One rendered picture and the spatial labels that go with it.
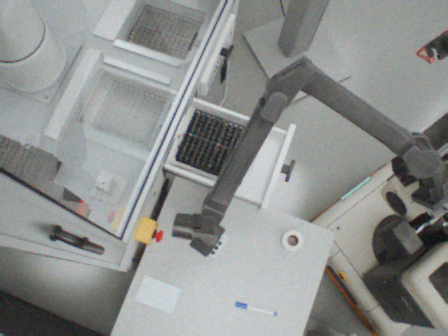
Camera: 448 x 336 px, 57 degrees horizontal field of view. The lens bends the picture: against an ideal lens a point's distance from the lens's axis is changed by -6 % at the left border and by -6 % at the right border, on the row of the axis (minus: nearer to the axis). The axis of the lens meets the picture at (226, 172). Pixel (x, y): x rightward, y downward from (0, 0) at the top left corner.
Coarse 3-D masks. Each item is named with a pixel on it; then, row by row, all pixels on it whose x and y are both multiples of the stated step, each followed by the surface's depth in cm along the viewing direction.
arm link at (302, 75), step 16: (304, 64) 92; (272, 80) 98; (288, 80) 93; (304, 80) 92; (320, 80) 93; (288, 96) 95; (320, 96) 95; (336, 96) 95; (352, 96) 95; (352, 112) 97; (368, 112) 96; (368, 128) 98; (384, 128) 98; (400, 128) 99; (384, 144) 100; (400, 144) 99; (416, 160) 98; (432, 160) 98; (416, 176) 100
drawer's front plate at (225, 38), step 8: (232, 16) 146; (232, 24) 148; (224, 32) 144; (232, 32) 154; (224, 40) 144; (216, 48) 143; (216, 56) 142; (208, 64) 141; (216, 64) 147; (208, 72) 140; (200, 80) 140; (208, 80) 143; (200, 88) 144; (208, 88) 149
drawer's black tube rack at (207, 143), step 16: (192, 128) 139; (208, 128) 142; (224, 128) 139; (192, 144) 137; (208, 144) 140; (224, 144) 138; (176, 160) 138; (192, 160) 135; (208, 160) 136; (224, 160) 136
